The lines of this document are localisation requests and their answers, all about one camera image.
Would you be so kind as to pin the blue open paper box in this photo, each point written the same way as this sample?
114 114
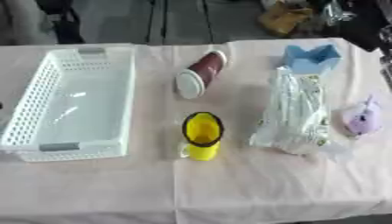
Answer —
311 59

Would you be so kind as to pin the yellow mug black rim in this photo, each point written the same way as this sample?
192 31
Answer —
203 131

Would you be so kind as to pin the brown paper cup white lid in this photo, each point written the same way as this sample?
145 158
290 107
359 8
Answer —
203 73

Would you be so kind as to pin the clear plastic packaging bag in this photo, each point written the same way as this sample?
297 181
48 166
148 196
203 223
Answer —
298 116

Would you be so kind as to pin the white perforated plastic basket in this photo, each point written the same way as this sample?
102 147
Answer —
76 96

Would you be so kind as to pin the yellow-brown bag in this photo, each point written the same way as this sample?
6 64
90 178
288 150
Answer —
283 17

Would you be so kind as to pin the black bag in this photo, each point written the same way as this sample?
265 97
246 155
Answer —
365 26

